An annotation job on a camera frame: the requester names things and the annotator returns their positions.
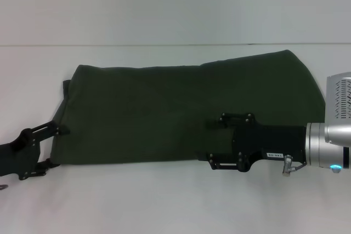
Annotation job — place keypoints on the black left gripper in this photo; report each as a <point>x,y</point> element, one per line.
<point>19,157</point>

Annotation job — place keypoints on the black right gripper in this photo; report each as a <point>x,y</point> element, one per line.
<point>268,141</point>

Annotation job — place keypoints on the dark green shirt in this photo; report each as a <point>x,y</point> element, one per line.
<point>178,108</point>

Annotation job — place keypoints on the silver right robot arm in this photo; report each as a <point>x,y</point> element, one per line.
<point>329,135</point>

